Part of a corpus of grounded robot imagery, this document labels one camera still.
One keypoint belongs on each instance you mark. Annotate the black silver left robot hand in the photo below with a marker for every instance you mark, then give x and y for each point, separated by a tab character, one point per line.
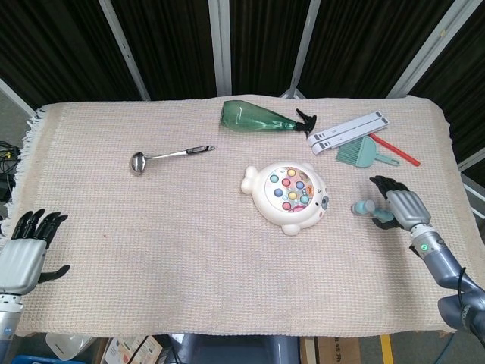
19	265

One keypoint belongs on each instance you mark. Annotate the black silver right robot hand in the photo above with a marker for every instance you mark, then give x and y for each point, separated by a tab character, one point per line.
409	208

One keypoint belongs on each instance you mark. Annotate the teal grey toy hammer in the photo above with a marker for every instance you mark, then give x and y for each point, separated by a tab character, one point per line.
363	207

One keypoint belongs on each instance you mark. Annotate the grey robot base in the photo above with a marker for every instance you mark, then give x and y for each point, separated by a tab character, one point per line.
235	350

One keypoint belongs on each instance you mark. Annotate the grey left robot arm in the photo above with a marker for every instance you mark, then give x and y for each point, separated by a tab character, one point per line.
7	318

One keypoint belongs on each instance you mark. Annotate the cream seal whack-a-mole toy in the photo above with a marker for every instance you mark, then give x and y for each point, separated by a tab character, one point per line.
265	197

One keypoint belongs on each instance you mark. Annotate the red stick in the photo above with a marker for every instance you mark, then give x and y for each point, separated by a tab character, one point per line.
398	151

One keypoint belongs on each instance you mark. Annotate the teal small dustpan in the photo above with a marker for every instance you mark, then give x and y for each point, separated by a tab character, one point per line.
367	151

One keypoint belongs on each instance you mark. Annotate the teal small brush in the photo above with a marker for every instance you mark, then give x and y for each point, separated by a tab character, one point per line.
346	154

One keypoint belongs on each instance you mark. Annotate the white plastic container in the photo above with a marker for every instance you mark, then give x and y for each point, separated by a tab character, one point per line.
68	346

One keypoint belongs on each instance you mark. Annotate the blue plastic box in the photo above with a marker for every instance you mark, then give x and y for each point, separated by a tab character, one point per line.
34	360

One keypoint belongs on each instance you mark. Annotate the beige woven tablecloth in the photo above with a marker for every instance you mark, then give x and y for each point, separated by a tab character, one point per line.
151	246

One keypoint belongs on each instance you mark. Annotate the printed cardboard box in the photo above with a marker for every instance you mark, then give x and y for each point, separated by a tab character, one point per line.
129	350

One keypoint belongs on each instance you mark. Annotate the brown cardboard box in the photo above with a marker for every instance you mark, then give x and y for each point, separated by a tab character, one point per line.
333	350

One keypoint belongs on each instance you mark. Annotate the green spray bottle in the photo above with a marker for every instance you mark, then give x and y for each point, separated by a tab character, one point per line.
246	117

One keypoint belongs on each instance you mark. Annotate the black pleated curtain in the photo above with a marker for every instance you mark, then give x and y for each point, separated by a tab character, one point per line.
170	45

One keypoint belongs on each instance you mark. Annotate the white metal frame post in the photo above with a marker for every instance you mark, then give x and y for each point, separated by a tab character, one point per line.
428	49
220	45
127	53
15	96
303	45

